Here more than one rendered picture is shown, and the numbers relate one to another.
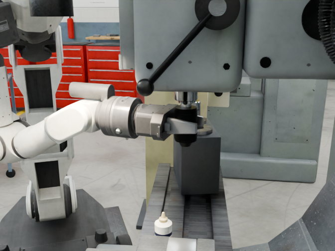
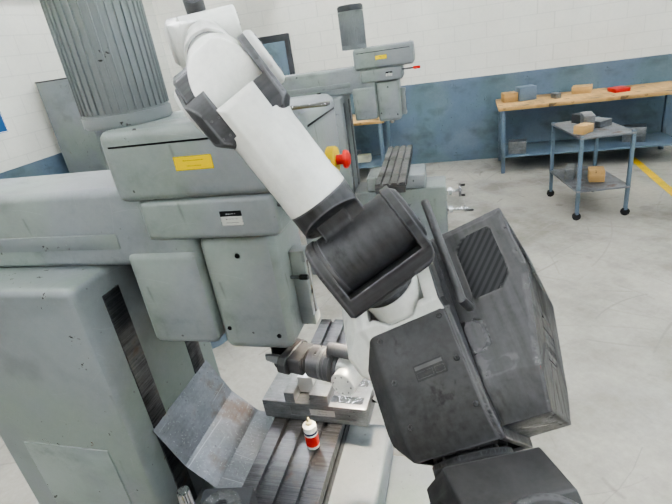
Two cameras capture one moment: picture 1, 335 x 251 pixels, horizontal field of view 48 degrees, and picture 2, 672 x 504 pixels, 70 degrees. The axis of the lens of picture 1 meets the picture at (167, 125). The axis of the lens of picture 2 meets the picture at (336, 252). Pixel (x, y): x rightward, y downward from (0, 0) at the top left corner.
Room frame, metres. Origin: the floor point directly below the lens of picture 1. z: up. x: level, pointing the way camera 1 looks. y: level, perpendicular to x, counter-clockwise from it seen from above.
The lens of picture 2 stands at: (1.78, 0.40, 2.00)
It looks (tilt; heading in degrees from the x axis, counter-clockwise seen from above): 24 degrees down; 193
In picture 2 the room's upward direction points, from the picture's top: 9 degrees counter-clockwise
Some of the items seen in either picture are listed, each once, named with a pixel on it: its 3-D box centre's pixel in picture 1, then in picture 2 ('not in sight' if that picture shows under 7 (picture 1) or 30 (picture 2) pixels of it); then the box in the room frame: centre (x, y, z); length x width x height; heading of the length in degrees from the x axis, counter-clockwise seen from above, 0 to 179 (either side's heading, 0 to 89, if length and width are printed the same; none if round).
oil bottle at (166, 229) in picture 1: (163, 233); (310, 431); (0.77, 0.01, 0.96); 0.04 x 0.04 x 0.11
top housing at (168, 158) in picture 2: not in sight; (227, 146); (0.74, -0.05, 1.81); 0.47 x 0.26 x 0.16; 85
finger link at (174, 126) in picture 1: (180, 127); not in sight; (0.72, -0.03, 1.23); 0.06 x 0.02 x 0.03; 70
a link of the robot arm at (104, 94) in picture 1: (98, 107); (343, 366); (0.82, 0.15, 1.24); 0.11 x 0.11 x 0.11; 70
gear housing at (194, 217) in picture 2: not in sight; (229, 200); (0.74, -0.08, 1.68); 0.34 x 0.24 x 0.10; 85
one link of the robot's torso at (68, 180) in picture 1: (52, 197); not in sight; (1.48, 0.50, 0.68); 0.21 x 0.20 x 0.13; 17
